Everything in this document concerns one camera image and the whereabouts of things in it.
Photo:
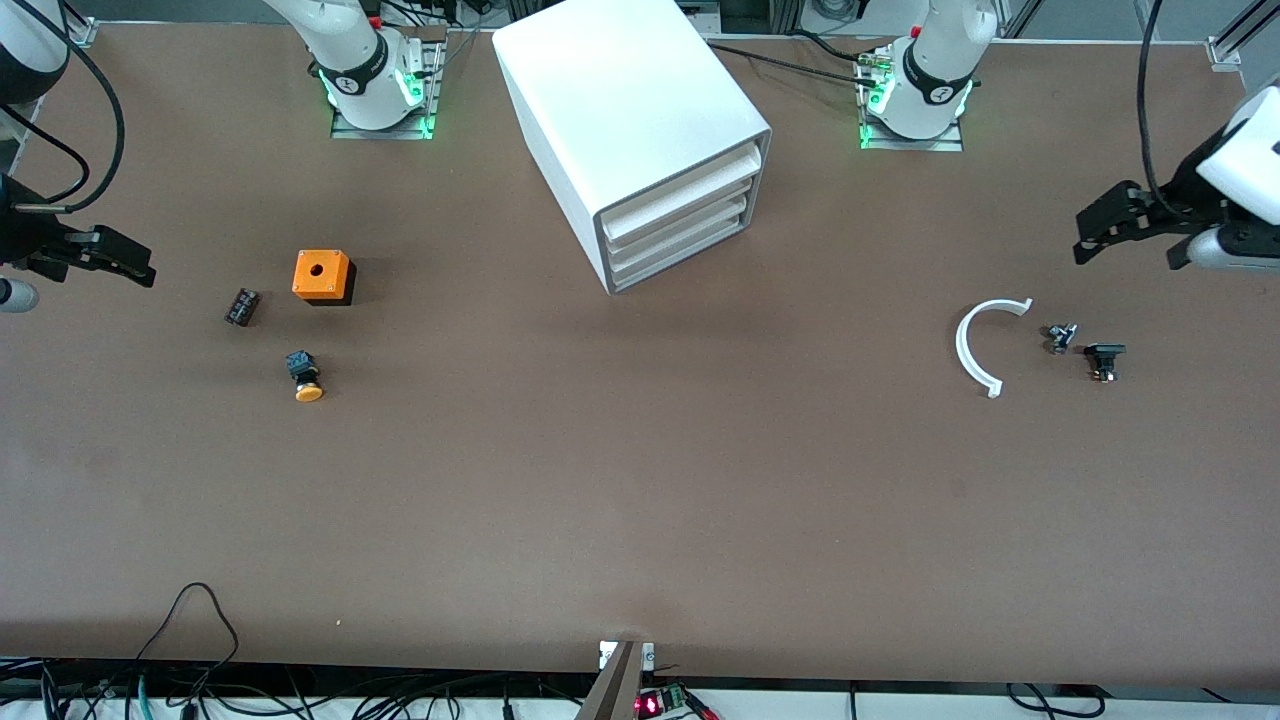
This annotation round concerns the dark cylindrical capacitor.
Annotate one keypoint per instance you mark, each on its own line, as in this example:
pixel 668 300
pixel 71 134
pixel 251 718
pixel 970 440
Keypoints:
pixel 242 307

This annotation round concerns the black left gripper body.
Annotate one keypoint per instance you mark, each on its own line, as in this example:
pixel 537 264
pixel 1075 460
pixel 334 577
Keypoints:
pixel 1183 199

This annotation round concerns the orange button enclosure box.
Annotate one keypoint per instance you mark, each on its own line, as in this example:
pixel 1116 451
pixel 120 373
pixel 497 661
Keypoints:
pixel 320 272

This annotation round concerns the small metal fitting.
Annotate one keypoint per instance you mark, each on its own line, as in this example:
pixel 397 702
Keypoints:
pixel 1061 338

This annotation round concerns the aluminium corner bracket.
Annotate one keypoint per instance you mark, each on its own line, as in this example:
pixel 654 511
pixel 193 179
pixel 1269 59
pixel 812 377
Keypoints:
pixel 80 32

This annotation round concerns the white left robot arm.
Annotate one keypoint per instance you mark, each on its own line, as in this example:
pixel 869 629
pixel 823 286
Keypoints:
pixel 935 50

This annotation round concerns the aluminium frame profile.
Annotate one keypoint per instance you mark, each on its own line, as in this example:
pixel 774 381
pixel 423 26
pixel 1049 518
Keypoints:
pixel 1250 25

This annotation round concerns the red lit circuit board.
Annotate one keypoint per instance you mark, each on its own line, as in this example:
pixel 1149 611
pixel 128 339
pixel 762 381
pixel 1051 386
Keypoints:
pixel 655 703

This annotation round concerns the black flat-head switch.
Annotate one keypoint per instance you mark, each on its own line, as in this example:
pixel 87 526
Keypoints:
pixel 1104 351

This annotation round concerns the yellow mushroom push button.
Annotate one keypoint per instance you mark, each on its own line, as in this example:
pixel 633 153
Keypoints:
pixel 305 380

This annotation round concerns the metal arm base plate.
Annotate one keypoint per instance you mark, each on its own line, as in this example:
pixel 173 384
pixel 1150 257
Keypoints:
pixel 385 132
pixel 910 145

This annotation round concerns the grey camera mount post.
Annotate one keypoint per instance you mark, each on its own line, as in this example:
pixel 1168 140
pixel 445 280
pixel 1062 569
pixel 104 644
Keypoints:
pixel 615 690

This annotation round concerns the white metal bracket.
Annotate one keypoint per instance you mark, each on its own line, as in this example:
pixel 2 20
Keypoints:
pixel 606 656

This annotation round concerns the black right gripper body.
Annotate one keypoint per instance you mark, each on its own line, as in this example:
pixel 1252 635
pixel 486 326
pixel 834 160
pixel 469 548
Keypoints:
pixel 22 238

